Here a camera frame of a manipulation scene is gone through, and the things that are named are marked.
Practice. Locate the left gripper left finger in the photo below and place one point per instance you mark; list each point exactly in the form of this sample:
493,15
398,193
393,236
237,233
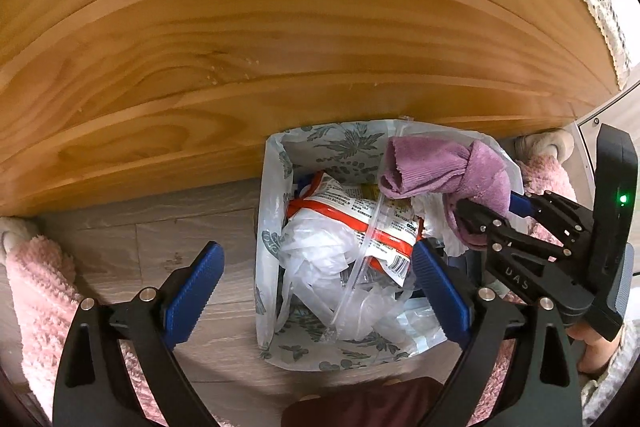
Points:
93,387

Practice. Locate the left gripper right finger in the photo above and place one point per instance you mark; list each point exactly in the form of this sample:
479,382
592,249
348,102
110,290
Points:
541,385

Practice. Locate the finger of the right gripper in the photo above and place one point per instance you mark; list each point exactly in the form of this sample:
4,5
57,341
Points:
568,222
502,240

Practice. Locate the purple knotted cloth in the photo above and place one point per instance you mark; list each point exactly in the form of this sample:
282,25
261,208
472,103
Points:
421,164

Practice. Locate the white tissue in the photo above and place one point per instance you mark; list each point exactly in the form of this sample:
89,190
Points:
430,208

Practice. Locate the white plastic bag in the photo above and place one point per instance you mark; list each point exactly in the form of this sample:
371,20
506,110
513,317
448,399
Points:
314,252

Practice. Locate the floral plastic trash bag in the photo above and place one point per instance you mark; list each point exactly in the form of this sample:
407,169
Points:
354,154

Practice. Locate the right hand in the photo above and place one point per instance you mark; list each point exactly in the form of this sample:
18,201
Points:
598,350

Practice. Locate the right pink fluffy slipper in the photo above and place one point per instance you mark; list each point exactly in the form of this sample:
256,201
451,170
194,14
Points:
541,157

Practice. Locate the pink fluffy slipper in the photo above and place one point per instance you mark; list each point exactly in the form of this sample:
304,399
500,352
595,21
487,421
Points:
45,299
541,157

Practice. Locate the left pink fluffy slipper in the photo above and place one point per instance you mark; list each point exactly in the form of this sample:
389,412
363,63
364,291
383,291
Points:
45,299

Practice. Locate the red white snack wrapper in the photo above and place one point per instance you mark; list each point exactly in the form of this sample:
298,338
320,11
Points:
395,229

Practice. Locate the white wardrobe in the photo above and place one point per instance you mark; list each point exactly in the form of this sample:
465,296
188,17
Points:
622,112

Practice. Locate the maroon cloth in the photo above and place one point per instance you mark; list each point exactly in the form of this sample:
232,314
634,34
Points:
401,404

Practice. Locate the wooden bed frame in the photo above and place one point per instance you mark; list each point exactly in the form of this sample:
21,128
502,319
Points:
106,100

